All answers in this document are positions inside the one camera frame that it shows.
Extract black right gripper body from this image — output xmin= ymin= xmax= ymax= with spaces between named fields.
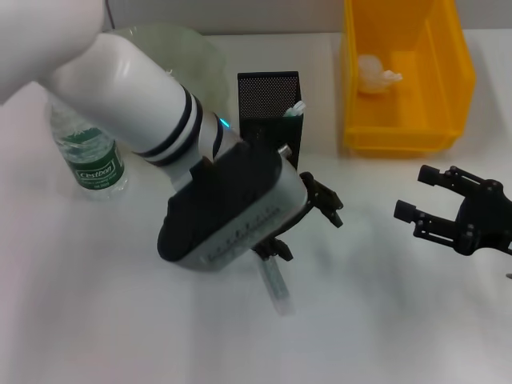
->
xmin=454 ymin=178 xmax=512 ymax=258

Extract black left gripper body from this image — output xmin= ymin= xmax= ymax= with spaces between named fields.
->
xmin=274 ymin=186 xmax=318 ymax=240

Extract grey marker pen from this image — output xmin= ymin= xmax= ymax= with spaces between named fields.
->
xmin=258 ymin=255 xmax=292 ymax=304

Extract green utility knife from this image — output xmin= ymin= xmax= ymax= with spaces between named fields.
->
xmin=282 ymin=101 xmax=307 ymax=119

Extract white paper ball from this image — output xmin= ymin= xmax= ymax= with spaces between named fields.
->
xmin=357 ymin=54 xmax=403 ymax=95

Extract clear green-label water bottle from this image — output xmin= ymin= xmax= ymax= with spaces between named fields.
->
xmin=47 ymin=99 xmax=130 ymax=202

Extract black mesh pen holder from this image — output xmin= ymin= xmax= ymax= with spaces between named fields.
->
xmin=237 ymin=70 xmax=305 ymax=174

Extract pale green wavy fruit plate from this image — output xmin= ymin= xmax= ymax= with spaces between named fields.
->
xmin=115 ymin=24 xmax=230 ymax=121

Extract yellow plastic bin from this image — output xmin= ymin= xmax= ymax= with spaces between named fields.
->
xmin=342 ymin=0 xmax=478 ymax=155

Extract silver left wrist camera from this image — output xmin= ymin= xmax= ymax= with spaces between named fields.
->
xmin=157 ymin=139 xmax=310 ymax=274

